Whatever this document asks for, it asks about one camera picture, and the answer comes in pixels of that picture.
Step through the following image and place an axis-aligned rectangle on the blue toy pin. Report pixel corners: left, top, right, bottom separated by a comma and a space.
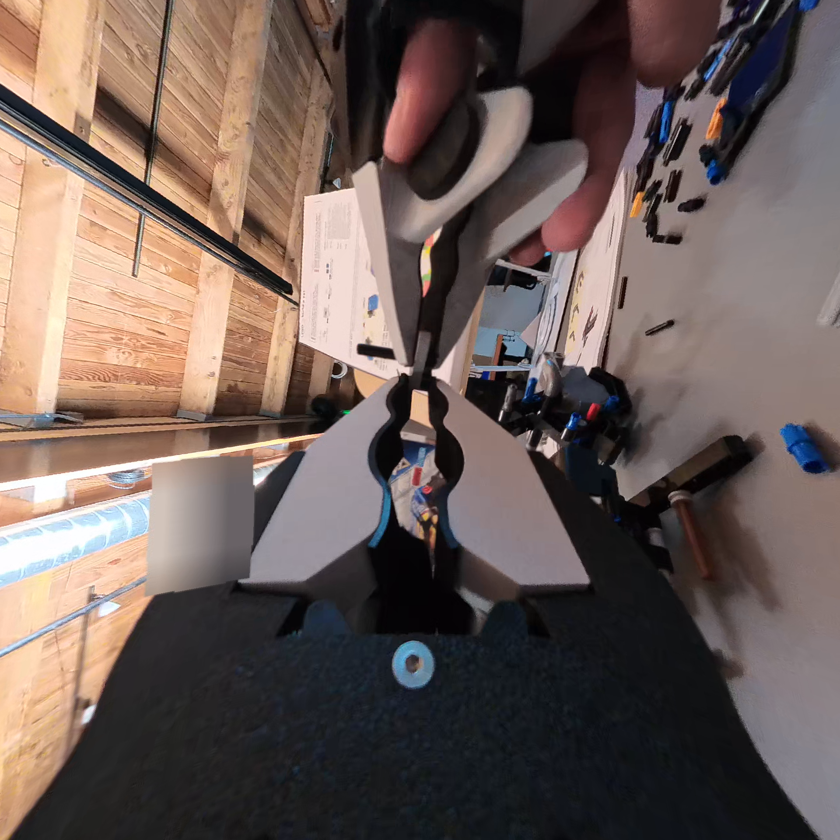
780, 423, 833, 475

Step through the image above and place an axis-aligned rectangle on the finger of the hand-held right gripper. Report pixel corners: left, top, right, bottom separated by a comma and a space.
423, 140, 589, 368
351, 161, 434, 368

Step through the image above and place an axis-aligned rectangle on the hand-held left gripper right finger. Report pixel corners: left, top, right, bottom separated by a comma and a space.
428, 381, 591, 632

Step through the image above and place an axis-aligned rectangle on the pile of small toy pins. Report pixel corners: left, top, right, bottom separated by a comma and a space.
626, 0, 821, 247

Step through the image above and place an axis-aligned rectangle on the black ceiling rail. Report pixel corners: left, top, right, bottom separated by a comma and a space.
0, 84, 298, 308

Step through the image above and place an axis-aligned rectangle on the silver ventilation duct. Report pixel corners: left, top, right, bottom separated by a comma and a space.
0, 489, 153, 588

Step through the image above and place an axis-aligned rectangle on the monster truck toy set box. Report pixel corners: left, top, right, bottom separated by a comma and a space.
388, 441, 454, 559

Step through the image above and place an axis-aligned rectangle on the dark grey toy panel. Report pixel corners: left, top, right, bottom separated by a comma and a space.
725, 3, 805, 114

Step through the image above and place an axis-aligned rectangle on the building instruction booklet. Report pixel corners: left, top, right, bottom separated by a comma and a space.
561, 167, 634, 368

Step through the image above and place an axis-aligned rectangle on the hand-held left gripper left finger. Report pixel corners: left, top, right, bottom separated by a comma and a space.
244, 375, 408, 634

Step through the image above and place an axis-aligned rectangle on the person's right hand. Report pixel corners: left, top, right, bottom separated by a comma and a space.
384, 0, 723, 266

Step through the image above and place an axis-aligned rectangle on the light grey L-shaped toy beam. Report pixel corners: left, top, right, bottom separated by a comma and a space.
410, 331, 434, 396

